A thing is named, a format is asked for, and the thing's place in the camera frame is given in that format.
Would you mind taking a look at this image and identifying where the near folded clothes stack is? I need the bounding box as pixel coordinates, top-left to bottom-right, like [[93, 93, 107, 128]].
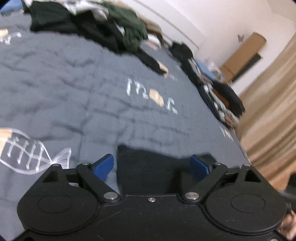
[[198, 81, 245, 128]]

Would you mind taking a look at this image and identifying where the white headboard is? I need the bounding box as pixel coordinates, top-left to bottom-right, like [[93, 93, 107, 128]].
[[124, 1, 205, 52]]

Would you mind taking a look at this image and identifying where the beige curtain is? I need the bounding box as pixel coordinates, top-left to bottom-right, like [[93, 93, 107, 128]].
[[236, 37, 295, 190]]

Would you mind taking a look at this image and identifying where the far folded clothes stack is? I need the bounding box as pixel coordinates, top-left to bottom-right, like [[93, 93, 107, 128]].
[[169, 42, 217, 86]]

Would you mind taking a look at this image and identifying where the grey quilted bedspread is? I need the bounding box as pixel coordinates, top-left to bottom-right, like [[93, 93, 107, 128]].
[[1, 13, 248, 240]]

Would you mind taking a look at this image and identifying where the folded clothes stack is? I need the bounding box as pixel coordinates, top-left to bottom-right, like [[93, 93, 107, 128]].
[[198, 81, 245, 128], [169, 42, 217, 86]]

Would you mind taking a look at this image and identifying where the black clothes pile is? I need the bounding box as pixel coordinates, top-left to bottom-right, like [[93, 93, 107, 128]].
[[28, 1, 167, 75]]

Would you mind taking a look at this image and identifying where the dark green garment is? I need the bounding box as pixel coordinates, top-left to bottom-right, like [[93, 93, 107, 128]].
[[102, 2, 148, 52]]

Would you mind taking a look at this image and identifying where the black sweatshirt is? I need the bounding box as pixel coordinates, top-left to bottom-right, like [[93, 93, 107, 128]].
[[117, 145, 216, 195]]

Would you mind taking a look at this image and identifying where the person's right hand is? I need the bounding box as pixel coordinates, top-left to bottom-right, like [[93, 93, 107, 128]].
[[277, 211, 296, 240]]

